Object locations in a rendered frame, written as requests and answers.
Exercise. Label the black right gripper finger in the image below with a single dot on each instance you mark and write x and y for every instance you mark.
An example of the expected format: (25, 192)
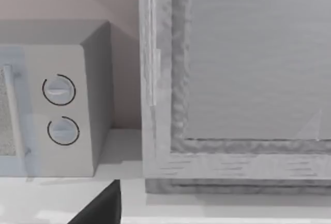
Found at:
(106, 206)

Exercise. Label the pale microwave oven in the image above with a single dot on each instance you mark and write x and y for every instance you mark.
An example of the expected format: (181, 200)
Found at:
(64, 110)

